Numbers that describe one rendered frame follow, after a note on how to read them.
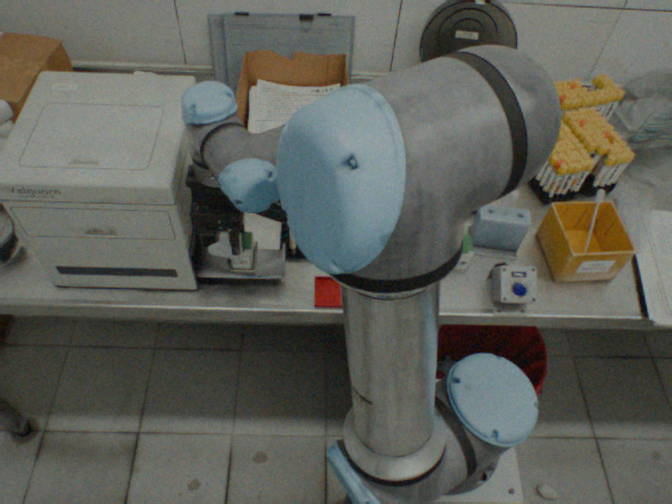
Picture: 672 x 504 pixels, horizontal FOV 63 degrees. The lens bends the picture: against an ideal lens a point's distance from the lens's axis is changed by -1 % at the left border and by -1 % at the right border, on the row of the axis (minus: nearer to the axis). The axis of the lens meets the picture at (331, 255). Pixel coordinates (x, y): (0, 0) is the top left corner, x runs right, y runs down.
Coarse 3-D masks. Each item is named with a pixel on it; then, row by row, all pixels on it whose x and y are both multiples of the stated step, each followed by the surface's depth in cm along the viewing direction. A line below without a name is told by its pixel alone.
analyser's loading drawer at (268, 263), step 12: (204, 252) 109; (264, 252) 110; (276, 252) 110; (204, 264) 107; (216, 264) 107; (228, 264) 104; (264, 264) 108; (276, 264) 108; (204, 276) 106; (216, 276) 106; (228, 276) 106; (240, 276) 106; (252, 276) 106; (264, 276) 106; (276, 276) 107
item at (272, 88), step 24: (264, 72) 135; (288, 72) 135; (312, 72) 135; (336, 72) 135; (240, 96) 123; (264, 96) 134; (288, 96) 134; (312, 96) 135; (264, 120) 129; (288, 120) 129
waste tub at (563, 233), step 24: (552, 216) 113; (576, 216) 117; (600, 216) 118; (552, 240) 114; (576, 240) 120; (600, 240) 119; (624, 240) 110; (552, 264) 114; (576, 264) 109; (600, 264) 109; (624, 264) 110
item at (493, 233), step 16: (496, 208) 112; (512, 208) 112; (480, 224) 111; (496, 224) 111; (512, 224) 110; (528, 224) 110; (480, 240) 115; (496, 240) 115; (512, 240) 114; (496, 256) 117; (512, 256) 116
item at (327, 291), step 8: (320, 280) 111; (328, 280) 111; (320, 288) 110; (328, 288) 110; (336, 288) 110; (320, 296) 109; (328, 296) 109; (336, 296) 109; (320, 304) 107; (328, 304) 107; (336, 304) 107
